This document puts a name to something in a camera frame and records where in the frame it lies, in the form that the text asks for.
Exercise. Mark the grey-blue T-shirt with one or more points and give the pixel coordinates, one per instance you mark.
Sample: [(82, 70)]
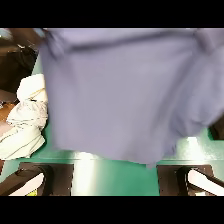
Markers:
[(126, 93)]

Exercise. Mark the white garment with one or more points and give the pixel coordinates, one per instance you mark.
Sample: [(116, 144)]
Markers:
[(26, 123)]

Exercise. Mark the black garment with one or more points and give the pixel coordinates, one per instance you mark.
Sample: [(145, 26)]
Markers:
[(15, 66)]

